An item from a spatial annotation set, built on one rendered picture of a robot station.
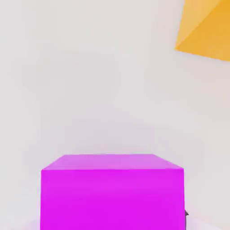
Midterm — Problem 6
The small magenta cube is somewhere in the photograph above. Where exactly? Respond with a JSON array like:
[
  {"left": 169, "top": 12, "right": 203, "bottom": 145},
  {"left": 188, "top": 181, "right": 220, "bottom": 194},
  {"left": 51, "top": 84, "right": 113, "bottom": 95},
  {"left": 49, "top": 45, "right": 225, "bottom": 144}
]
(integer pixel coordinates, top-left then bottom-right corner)
[{"left": 40, "top": 153, "right": 186, "bottom": 230}]

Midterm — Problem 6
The large orange box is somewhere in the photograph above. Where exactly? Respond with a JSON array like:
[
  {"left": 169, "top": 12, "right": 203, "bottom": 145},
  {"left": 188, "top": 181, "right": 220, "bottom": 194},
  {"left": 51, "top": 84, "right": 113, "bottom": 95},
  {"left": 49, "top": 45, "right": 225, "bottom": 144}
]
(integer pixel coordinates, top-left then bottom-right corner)
[{"left": 174, "top": 0, "right": 230, "bottom": 62}]

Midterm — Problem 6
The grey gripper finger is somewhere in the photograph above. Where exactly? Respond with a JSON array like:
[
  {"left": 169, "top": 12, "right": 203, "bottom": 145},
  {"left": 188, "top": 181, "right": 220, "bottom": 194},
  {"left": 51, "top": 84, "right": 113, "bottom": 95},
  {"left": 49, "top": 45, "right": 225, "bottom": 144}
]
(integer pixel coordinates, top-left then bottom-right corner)
[{"left": 184, "top": 209, "right": 190, "bottom": 230}]

